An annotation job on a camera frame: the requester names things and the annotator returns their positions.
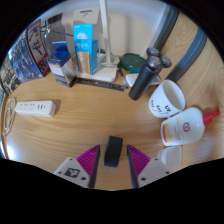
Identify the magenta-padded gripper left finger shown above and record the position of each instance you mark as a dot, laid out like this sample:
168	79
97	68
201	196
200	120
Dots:
80	166

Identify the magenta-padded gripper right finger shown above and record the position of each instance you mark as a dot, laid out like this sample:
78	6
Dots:
145	166

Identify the black charger block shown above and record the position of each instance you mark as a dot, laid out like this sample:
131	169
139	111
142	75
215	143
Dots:
113	151

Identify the white lotion bottle red cap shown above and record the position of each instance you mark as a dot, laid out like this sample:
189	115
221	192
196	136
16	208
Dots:
181	128

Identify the white mug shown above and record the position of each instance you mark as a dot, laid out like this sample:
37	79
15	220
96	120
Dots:
165	100

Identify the white power strip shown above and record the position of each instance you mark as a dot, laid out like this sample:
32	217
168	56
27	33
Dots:
35	108

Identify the dark ruler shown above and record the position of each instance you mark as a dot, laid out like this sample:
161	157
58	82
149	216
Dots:
100	84

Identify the black electric shaver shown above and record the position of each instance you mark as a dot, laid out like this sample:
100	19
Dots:
145	78

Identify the small white flat object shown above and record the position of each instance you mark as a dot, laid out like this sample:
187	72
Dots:
130	79

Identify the dark blue and white box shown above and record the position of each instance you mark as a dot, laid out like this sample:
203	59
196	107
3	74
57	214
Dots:
61	68

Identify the green round container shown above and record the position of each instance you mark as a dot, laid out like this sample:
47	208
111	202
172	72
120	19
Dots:
131	62

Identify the green tree figure toy box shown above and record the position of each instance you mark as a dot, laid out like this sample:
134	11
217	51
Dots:
8	78

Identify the light blue tall box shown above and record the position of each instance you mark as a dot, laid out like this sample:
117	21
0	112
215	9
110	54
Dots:
85	50

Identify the blue robot model kit box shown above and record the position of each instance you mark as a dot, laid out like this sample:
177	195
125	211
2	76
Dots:
28	56

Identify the grey bottle with black cap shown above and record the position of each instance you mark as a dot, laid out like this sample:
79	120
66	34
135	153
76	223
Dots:
55	33

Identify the white desk lamp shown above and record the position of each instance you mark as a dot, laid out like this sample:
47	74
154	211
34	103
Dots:
105	33

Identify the white box with blue print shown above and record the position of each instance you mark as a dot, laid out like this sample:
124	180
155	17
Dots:
86	16

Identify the dark grey metal desk frame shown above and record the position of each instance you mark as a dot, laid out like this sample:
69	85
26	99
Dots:
191	53

